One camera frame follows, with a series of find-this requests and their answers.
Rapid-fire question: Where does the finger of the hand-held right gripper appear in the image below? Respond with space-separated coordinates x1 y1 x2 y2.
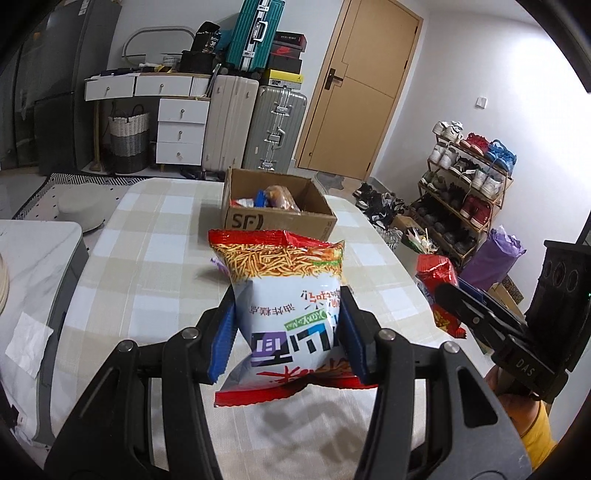
457 278 529 333
434 282 513 358

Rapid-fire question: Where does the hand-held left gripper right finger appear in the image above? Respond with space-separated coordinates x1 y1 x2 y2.
339 286 534 480

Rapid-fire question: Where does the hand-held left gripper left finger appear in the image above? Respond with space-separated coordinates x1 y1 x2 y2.
44 288 238 480

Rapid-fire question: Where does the white red noodle snack bag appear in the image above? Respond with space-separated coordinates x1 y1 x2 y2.
208 228 377 408

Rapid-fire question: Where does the brown cardboard box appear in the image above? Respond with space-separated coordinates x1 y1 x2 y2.
221 167 338 241

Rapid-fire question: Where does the clear cracker pack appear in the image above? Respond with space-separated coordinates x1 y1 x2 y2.
264 185 303 214

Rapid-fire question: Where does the person's right forearm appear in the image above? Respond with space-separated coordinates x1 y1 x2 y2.
485 364 560 469

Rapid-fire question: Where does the small cardboard box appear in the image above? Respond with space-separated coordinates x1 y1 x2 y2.
487 276 527 319

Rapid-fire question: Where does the wooden shoe rack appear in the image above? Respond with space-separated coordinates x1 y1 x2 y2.
406 121 518 268

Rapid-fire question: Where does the pile of shoes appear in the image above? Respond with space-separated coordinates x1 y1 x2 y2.
353 182 407 232

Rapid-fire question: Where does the round grey stool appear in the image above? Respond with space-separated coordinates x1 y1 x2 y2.
59 193 118 232

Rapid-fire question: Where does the white marble side table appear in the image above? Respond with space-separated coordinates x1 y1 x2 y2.
0 220 89 446

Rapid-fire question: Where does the white paper tissue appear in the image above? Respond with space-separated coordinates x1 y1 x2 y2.
6 312 55 379

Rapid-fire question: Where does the cream suitcase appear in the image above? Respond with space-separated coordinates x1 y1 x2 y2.
202 74 260 174

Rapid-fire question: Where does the silver suitcase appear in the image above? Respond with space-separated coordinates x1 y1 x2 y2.
242 85 308 174

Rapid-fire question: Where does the white drawer desk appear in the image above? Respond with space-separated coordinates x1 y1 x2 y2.
84 73 213 168

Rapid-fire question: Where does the woven laundry basket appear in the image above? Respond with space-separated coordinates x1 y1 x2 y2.
107 104 151 174

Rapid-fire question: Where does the wooden door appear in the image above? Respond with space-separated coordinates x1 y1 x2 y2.
293 0 423 183

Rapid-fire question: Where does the patterned rug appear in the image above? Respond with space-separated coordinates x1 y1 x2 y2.
11 173 141 220

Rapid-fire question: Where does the yellow shoebox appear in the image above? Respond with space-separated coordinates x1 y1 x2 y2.
261 69 304 88

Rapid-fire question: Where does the black box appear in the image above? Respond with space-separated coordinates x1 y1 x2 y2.
179 50 214 75

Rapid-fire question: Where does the red black shoebox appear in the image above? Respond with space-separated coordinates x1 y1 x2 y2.
268 46 303 72

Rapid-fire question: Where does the black bag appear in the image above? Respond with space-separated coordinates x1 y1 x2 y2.
191 22 221 54

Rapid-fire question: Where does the teal suitcase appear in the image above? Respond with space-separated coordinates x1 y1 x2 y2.
225 0 286 72

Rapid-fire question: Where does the dark grey fridge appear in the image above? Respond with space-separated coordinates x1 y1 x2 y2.
0 0 122 176

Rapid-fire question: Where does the white oval frame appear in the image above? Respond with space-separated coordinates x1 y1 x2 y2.
122 27 197 70

